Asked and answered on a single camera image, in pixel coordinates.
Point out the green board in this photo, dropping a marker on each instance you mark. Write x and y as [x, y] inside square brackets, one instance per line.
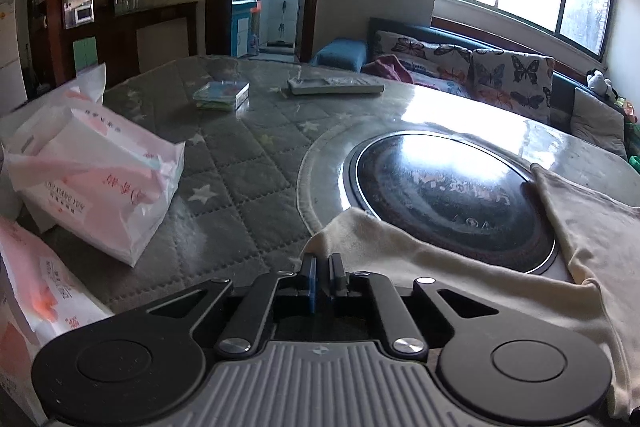
[85, 55]

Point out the white plastic bag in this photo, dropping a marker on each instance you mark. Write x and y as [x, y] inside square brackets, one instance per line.
[75, 87]

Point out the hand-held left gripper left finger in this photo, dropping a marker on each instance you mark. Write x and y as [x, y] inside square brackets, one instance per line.
[312, 279]

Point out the row of clear glasses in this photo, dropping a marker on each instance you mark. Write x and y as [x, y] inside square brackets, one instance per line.
[129, 0]

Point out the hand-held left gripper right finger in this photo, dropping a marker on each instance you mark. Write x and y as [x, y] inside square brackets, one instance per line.
[336, 277]

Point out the blue cabinet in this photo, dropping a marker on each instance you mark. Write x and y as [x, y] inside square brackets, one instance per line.
[242, 32]

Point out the grey remote control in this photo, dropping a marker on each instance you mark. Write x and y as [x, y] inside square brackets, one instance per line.
[335, 86]

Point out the panda plush toy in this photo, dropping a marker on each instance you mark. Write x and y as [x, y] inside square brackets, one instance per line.
[597, 82]

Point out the flat butterfly print cushion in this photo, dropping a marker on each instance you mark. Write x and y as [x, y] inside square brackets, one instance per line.
[442, 82]

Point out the colourful small plush toy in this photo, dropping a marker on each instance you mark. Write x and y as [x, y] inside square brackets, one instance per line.
[628, 111]

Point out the white refrigerator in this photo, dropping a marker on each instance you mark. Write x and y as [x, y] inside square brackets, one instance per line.
[12, 57]

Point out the white microwave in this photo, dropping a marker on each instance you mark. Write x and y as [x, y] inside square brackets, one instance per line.
[83, 14]

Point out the blue sofa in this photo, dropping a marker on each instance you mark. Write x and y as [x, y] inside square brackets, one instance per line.
[340, 54]

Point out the long butterfly print cushion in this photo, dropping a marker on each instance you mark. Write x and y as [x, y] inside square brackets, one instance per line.
[425, 52]

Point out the small green card box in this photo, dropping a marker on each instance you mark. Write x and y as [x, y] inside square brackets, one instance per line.
[220, 94]

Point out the black round induction cooktop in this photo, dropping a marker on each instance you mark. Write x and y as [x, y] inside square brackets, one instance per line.
[450, 192]

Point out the pink cloth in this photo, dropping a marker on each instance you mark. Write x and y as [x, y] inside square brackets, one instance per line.
[387, 69]

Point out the dark wooden sideboard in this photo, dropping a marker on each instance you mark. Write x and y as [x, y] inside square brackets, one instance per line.
[165, 14]

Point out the pink and white tissue pack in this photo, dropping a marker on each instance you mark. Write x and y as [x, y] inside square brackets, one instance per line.
[30, 287]
[100, 187]

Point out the square butterfly print cushion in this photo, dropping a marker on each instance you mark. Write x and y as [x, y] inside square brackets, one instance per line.
[510, 82]

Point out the cream garment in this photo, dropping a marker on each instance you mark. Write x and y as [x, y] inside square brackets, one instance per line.
[450, 267]

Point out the grey pillow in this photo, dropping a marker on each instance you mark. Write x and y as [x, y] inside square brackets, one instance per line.
[597, 122]

